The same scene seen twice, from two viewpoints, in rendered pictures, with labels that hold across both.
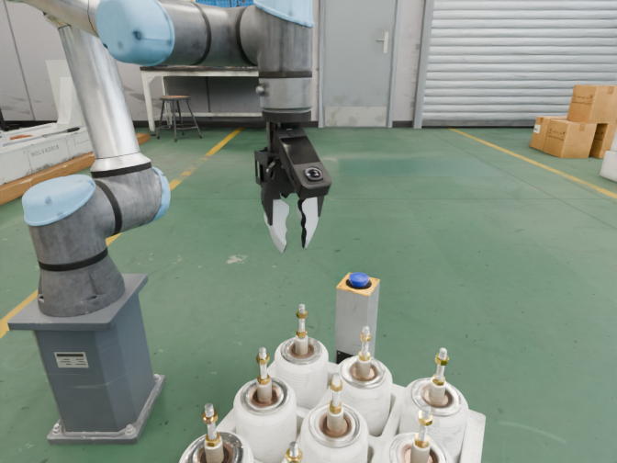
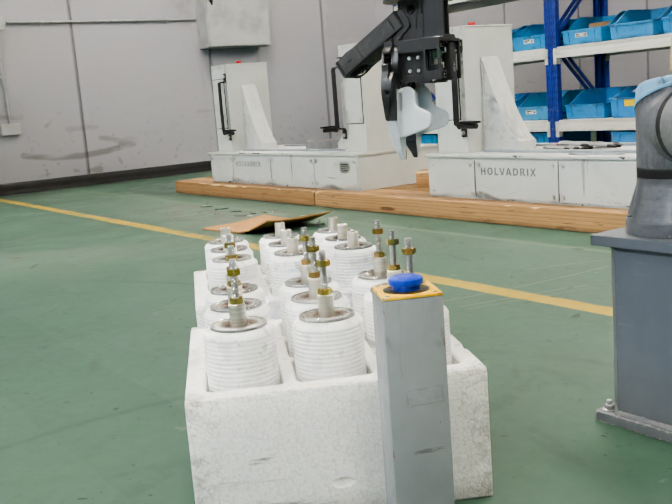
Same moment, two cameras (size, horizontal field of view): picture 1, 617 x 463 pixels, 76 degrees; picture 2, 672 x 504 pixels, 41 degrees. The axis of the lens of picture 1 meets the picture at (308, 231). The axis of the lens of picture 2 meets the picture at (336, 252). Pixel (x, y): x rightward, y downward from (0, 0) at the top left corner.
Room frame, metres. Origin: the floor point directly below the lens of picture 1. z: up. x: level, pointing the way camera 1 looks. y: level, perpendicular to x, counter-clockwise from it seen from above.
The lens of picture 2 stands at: (1.50, -0.73, 0.54)
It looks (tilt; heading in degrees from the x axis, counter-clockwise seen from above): 10 degrees down; 146
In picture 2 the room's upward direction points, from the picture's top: 4 degrees counter-clockwise
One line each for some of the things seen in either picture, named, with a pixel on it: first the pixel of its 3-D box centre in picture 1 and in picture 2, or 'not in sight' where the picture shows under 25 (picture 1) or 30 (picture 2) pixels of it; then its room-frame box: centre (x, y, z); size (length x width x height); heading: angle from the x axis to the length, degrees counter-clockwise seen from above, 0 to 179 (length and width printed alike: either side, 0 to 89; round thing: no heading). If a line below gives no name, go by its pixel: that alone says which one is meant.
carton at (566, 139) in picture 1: (568, 138); not in sight; (3.62, -2.36, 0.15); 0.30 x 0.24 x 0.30; 179
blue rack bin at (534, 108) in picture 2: not in sight; (552, 105); (-3.41, 4.76, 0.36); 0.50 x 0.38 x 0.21; 90
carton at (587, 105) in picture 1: (594, 103); not in sight; (3.62, -2.51, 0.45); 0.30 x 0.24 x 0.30; 2
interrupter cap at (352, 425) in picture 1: (334, 424); (316, 297); (0.41, -0.04, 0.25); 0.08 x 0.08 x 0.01
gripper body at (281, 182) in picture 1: (286, 152); (418, 39); (0.59, 0.03, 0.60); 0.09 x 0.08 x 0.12; 26
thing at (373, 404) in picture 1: (360, 412); (332, 380); (0.52, -0.09, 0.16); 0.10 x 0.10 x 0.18
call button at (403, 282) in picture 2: (358, 280); (405, 284); (0.71, -0.10, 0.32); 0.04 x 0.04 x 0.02
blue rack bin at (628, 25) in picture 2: not in sight; (652, 21); (-2.47, 4.75, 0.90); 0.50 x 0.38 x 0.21; 91
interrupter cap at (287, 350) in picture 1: (301, 350); not in sight; (0.57, 0.01, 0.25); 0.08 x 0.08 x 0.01
